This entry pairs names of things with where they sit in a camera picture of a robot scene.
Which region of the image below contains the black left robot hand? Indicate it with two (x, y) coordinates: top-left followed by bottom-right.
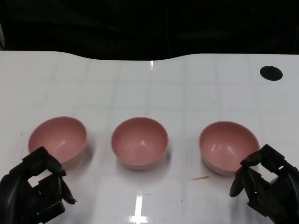
(0, 146), (78, 224)

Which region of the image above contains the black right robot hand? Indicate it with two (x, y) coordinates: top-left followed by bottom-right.
(229, 144), (299, 224)

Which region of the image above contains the pink plastic bowl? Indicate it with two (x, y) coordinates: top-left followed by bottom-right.
(28, 116), (88, 169)
(110, 117), (169, 170)
(199, 120), (260, 176)

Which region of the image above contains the black round table grommet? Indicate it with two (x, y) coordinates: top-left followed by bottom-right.
(259, 65), (283, 82)

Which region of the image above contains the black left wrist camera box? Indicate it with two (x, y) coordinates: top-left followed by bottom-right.
(28, 199), (66, 224)

